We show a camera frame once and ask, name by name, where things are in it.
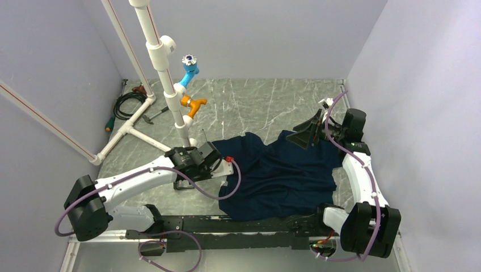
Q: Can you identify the blue faucet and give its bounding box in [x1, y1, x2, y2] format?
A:
[179, 54, 200, 89]

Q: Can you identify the aluminium rail frame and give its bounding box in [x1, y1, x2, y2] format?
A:
[60, 231, 412, 271]

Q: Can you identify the navy blue t-shirt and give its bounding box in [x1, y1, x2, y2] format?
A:
[213, 130, 341, 221]

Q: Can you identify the green handled screwdriver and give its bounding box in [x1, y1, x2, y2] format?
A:
[104, 116, 115, 132]

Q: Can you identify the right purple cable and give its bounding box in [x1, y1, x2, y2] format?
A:
[310, 90, 382, 263]

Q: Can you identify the small square black tray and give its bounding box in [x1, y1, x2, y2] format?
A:
[173, 180, 195, 190]

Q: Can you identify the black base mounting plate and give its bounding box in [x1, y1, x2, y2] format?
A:
[125, 214, 338, 253]

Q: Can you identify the coiled black cable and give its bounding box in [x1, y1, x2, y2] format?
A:
[113, 92, 148, 121]

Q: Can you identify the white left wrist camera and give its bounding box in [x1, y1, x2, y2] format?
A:
[211, 159, 234, 178]

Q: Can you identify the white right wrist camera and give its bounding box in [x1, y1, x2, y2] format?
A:
[318, 98, 334, 110]

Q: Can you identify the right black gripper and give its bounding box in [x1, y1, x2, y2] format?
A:
[286, 109, 346, 150]

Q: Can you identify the yellow black screwdriver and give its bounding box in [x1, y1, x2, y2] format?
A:
[201, 129, 209, 143]

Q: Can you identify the orange faucet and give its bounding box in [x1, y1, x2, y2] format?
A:
[180, 95, 208, 119]

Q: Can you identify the small hammer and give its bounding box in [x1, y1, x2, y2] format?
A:
[142, 107, 169, 125]

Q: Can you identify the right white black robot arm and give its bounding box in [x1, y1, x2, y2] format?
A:
[287, 109, 402, 258]

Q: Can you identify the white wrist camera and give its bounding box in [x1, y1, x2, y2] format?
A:
[318, 98, 334, 110]
[211, 159, 234, 178]

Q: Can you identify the brown handled tool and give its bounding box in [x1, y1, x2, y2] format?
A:
[132, 84, 147, 96]

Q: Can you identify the white PVC pipe frame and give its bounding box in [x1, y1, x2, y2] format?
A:
[1, 1, 177, 165]

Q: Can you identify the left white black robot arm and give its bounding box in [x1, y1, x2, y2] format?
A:
[63, 142, 234, 241]

